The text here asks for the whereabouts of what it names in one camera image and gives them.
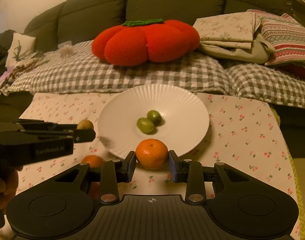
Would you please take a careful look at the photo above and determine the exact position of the orange tangerine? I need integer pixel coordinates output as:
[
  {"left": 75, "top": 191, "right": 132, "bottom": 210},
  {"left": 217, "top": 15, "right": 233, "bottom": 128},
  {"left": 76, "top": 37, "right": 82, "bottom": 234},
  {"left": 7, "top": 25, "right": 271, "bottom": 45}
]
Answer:
[
  {"left": 135, "top": 139, "right": 169, "bottom": 170},
  {"left": 82, "top": 155, "right": 105, "bottom": 199}
]

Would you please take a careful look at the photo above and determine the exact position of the orange tangerine top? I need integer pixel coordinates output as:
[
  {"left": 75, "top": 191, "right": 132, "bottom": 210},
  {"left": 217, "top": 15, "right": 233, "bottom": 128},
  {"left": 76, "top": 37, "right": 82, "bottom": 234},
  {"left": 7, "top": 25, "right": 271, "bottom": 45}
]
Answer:
[{"left": 135, "top": 139, "right": 169, "bottom": 170}]

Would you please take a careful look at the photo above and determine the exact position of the brown kiwi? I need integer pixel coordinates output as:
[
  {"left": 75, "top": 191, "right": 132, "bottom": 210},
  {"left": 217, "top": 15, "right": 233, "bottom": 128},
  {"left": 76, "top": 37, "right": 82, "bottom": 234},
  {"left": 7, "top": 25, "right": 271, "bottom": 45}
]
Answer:
[{"left": 76, "top": 119, "right": 94, "bottom": 129}]

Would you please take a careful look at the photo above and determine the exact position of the large green tomato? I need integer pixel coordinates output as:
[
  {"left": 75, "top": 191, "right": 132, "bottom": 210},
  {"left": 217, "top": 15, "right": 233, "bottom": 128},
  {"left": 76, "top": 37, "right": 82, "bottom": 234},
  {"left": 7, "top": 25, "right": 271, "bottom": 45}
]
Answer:
[{"left": 137, "top": 118, "right": 155, "bottom": 134}]

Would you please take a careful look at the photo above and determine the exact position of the small green fruit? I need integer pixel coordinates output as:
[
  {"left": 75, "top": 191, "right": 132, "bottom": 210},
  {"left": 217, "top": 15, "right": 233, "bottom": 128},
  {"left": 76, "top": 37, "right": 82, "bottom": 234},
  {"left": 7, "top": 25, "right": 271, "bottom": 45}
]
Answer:
[{"left": 146, "top": 110, "right": 162, "bottom": 125}]

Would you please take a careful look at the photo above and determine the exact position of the person left hand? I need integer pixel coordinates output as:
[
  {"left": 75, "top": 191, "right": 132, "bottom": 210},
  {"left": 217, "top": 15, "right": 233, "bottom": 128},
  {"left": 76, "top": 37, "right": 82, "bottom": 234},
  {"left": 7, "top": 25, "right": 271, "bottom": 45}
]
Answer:
[{"left": 0, "top": 166, "right": 23, "bottom": 228}]

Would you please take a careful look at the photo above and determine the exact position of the white ribbed plate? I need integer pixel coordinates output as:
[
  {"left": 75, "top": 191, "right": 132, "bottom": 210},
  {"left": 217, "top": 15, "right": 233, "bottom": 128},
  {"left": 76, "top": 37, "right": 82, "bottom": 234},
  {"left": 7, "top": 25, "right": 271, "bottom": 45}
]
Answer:
[{"left": 97, "top": 84, "right": 210, "bottom": 158}]

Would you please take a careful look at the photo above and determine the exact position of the grey checkered blanket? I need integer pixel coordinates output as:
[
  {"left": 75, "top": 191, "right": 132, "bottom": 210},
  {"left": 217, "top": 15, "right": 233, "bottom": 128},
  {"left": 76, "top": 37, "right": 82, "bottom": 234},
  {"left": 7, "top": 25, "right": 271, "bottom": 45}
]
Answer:
[{"left": 1, "top": 41, "right": 305, "bottom": 109}]

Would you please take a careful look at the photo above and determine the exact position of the floral fabric at sofa edge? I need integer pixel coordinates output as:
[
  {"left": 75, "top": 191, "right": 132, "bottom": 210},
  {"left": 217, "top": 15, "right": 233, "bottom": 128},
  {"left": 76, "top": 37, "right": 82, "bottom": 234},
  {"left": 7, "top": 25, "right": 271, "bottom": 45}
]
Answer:
[{"left": 0, "top": 51, "right": 51, "bottom": 95}]

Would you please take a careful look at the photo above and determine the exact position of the small white embroidered pillow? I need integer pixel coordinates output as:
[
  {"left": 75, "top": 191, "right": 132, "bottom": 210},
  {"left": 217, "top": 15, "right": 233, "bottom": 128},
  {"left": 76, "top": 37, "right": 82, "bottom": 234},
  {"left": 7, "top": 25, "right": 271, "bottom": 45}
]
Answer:
[{"left": 5, "top": 33, "right": 36, "bottom": 68}]

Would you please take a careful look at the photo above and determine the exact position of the clear cotton swab box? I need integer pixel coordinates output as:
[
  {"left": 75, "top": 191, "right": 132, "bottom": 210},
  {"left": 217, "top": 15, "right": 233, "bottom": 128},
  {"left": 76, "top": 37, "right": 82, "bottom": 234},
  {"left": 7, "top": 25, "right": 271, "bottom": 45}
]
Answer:
[{"left": 58, "top": 41, "right": 74, "bottom": 58}]

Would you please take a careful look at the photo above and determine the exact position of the dark grey sofa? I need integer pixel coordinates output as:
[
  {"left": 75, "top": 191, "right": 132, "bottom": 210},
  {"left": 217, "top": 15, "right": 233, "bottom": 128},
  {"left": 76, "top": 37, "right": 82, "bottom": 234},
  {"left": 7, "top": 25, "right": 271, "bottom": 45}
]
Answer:
[{"left": 0, "top": 0, "right": 287, "bottom": 52}]

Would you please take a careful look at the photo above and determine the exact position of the red pumpkin plush cushion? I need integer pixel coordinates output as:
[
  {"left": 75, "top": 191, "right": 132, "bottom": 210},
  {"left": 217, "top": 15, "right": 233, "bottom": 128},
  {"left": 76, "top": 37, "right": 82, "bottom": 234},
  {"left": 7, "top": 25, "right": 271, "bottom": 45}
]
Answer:
[{"left": 92, "top": 18, "right": 200, "bottom": 67}]

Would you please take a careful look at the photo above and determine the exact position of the folded floral beige bedding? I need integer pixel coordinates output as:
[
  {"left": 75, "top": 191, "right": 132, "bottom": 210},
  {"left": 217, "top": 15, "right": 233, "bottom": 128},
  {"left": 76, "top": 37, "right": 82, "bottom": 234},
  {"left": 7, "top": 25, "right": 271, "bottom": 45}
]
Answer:
[{"left": 193, "top": 11, "right": 276, "bottom": 64}]

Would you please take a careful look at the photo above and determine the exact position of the striped patterned pillow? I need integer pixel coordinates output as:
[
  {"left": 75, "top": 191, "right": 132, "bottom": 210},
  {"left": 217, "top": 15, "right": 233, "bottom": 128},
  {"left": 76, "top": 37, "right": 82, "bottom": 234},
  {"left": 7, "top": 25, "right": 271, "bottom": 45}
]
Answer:
[{"left": 248, "top": 9, "right": 305, "bottom": 66}]

